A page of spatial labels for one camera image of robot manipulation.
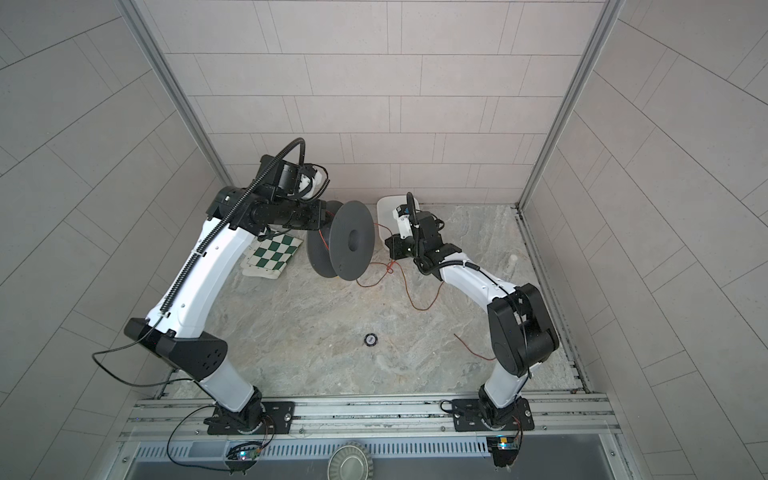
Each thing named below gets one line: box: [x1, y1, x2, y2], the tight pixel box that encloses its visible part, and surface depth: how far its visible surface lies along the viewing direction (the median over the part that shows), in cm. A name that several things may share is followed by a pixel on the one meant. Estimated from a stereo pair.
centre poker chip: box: [364, 333, 378, 347], surface depth 86 cm
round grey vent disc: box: [327, 441, 374, 480], surface depth 66 cm
